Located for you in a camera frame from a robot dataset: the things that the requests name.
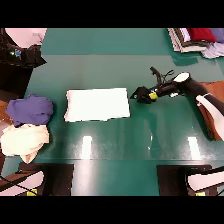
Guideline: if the lavender garment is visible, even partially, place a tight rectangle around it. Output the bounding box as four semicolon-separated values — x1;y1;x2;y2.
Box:
200;27;224;60

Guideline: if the white folded shirt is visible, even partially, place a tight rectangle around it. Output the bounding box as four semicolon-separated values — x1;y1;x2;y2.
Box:
63;87;132;123

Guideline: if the red garment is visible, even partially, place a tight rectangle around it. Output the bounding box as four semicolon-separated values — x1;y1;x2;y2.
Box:
186;27;217;43

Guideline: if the white garment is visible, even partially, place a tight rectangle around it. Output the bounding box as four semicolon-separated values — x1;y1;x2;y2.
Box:
180;41;209;54

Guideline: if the purple garment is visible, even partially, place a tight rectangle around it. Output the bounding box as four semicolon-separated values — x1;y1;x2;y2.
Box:
5;93;55;128

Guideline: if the cream garment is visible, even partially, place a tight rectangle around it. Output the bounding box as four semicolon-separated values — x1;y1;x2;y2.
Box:
0;123;51;165

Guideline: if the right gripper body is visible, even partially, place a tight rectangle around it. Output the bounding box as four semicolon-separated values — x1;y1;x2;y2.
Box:
129;85;160;105

